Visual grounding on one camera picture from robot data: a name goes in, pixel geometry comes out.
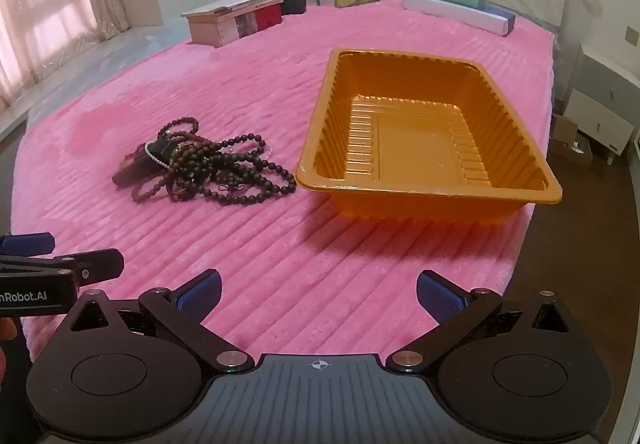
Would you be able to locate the orange plastic tray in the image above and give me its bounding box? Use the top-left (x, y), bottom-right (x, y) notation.
top-left (296, 49), bottom-right (562, 224)

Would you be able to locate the long white box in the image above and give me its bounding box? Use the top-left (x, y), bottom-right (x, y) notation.
top-left (401, 0), bottom-right (515, 36)

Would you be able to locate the dark wooden bead necklace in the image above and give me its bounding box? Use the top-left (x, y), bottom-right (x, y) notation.
top-left (130, 117), bottom-right (298, 208)

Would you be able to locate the cardboard box on floor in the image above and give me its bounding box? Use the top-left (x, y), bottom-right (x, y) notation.
top-left (549, 115), bottom-right (593, 167)

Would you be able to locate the white grey nightstand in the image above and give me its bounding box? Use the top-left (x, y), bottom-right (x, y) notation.
top-left (563, 46), bottom-right (639, 165)

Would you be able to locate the pink ribbed bed blanket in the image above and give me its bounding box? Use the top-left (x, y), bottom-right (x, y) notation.
top-left (11, 0), bottom-right (554, 355)

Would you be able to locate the pink and red gift box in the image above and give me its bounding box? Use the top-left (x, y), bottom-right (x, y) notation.
top-left (182, 0), bottom-right (283, 48)

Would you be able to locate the person hand holding gripper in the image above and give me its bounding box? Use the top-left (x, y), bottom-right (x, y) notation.
top-left (0, 318), bottom-right (17, 378)

